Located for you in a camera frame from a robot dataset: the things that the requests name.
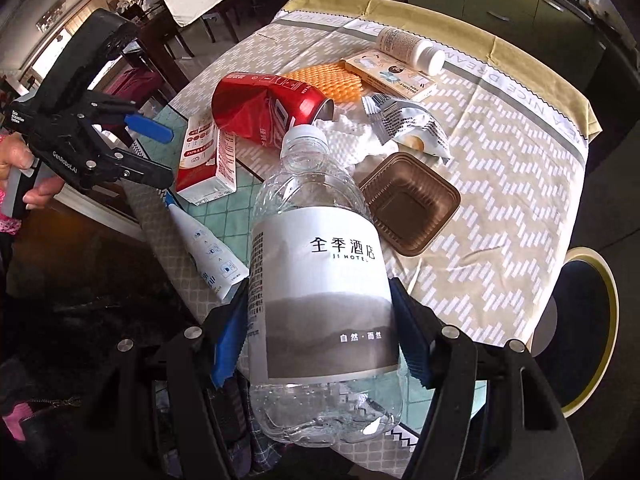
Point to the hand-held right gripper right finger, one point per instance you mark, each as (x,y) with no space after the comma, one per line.
(411,332)

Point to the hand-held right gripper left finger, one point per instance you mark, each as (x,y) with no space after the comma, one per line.
(230,332)

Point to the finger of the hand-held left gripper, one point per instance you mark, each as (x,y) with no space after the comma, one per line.
(142,170)
(150,127)

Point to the red and white carton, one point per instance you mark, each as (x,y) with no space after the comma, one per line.
(200,155)

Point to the white squeeze tube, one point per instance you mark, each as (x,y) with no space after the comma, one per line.
(210,250)

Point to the clear plastic water bottle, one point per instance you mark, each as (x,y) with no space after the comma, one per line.
(320,280)

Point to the crushed red soda can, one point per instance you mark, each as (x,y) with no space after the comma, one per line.
(260,105)

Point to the brown plastic tray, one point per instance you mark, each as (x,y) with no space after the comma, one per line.
(410,205)

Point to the cream-rimmed waste bin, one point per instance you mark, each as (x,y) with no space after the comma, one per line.
(585,330)

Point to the orange honeycomb pad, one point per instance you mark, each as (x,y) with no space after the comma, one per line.
(335,85)

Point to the white paper towel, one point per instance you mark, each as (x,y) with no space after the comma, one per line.
(345,145)

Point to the white snack wrapper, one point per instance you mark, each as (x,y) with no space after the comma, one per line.
(410,125)

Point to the beige cardboard box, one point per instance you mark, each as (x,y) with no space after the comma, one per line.
(385,79)

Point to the white pill bottle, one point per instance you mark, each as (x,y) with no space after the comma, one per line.
(405,45)

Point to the person's left hand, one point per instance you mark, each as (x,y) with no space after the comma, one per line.
(12,152)

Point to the maroon cushioned chair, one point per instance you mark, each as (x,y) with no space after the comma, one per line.
(132,85)

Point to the plaid cloth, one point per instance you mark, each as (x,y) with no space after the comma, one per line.
(250,440)

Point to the dark wooden chair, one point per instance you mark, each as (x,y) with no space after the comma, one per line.
(220,22)

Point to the patterned tablecloth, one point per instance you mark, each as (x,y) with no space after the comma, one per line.
(500,185)

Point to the black zippered bag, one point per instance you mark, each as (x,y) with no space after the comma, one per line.
(45,390)

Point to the black kitchen countertop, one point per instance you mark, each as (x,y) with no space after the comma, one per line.
(617,30)

